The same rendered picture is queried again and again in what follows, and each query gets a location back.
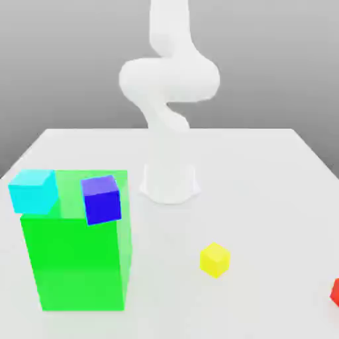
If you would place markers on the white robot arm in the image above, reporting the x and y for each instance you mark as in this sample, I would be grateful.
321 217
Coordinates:
169 79

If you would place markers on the large green box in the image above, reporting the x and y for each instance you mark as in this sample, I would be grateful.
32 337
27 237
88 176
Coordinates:
74 259

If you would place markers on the small cyan cube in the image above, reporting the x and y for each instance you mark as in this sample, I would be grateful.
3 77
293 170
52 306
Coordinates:
31 194

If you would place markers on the small yellow cube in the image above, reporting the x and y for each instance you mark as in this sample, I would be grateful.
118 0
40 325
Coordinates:
215 261

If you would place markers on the small blue cube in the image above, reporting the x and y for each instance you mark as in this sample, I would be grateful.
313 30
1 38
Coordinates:
102 205

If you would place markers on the small red cube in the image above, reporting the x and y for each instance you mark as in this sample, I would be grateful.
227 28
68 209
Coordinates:
335 292

